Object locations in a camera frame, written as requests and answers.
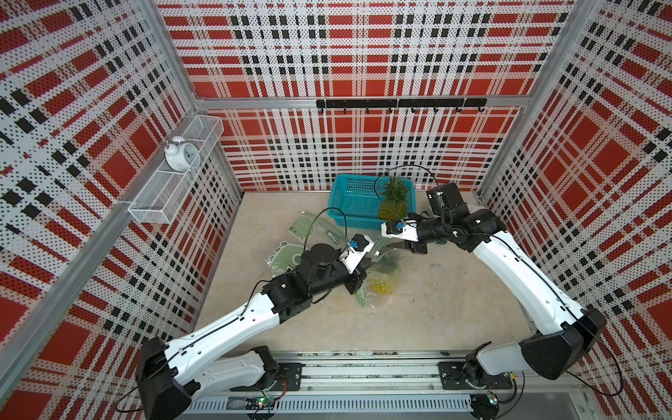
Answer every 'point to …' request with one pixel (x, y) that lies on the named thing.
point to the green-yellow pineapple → (394, 206)
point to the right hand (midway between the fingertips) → (395, 234)
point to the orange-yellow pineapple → (382, 283)
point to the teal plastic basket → (354, 200)
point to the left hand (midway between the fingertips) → (375, 260)
